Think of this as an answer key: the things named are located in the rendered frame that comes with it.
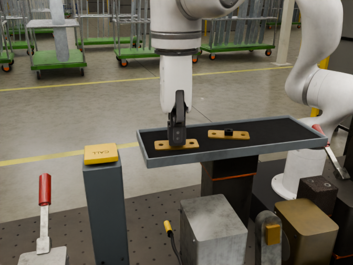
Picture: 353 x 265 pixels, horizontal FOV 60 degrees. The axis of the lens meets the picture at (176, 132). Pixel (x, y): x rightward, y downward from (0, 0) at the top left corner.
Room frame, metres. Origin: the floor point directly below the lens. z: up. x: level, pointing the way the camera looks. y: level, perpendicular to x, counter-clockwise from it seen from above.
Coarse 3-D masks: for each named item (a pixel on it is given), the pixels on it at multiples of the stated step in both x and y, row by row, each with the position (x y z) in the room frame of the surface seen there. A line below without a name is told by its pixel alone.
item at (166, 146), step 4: (160, 140) 0.55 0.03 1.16; (164, 140) 0.55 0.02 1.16; (168, 140) 0.55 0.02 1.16; (188, 140) 0.55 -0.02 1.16; (192, 140) 0.55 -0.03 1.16; (196, 140) 0.55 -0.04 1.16; (156, 144) 0.54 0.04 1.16; (160, 144) 0.54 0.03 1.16; (164, 144) 0.54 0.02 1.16; (168, 144) 0.54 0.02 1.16; (188, 144) 0.54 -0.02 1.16; (192, 144) 0.54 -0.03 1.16; (196, 144) 0.54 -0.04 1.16; (156, 148) 0.52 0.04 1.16; (160, 148) 0.52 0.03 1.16; (164, 148) 0.52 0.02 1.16; (168, 148) 0.52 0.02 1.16; (172, 148) 0.52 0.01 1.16; (176, 148) 0.52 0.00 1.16; (180, 148) 0.52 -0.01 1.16; (184, 148) 0.52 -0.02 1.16; (188, 148) 0.52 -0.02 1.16; (192, 148) 0.52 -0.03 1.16; (196, 148) 0.52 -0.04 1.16
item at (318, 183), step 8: (320, 176) 0.52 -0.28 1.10; (304, 184) 0.50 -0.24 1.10; (312, 184) 0.49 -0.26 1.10; (320, 184) 0.49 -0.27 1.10; (328, 184) 0.49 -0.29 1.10; (304, 192) 0.50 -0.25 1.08; (312, 192) 0.48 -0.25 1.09; (320, 192) 0.47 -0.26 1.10; (328, 192) 0.48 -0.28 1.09; (336, 192) 0.48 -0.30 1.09; (312, 200) 0.47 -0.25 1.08; (320, 200) 0.47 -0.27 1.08; (328, 200) 0.48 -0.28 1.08; (320, 208) 0.47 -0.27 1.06; (328, 208) 0.48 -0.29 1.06; (328, 216) 0.48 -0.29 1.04
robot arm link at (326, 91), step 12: (324, 72) 0.91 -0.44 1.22; (336, 72) 0.90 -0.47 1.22; (312, 84) 0.90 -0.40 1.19; (324, 84) 0.87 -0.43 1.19; (336, 84) 0.85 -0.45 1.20; (348, 84) 0.84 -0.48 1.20; (312, 96) 0.89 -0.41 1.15; (324, 96) 0.86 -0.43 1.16; (336, 96) 0.84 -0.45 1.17; (348, 96) 0.82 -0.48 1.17; (324, 108) 0.86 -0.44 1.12; (336, 108) 0.83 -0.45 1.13; (348, 108) 0.82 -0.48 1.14; (300, 120) 0.94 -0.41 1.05; (312, 120) 0.90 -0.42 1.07; (324, 120) 0.85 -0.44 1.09; (336, 120) 0.84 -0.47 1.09; (324, 132) 0.86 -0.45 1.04
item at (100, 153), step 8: (104, 144) 0.54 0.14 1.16; (112, 144) 0.54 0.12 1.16; (88, 152) 0.51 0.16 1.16; (96, 152) 0.51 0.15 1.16; (104, 152) 0.51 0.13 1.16; (112, 152) 0.51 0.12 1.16; (88, 160) 0.48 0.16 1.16; (96, 160) 0.49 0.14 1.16; (104, 160) 0.49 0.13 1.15; (112, 160) 0.49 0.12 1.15
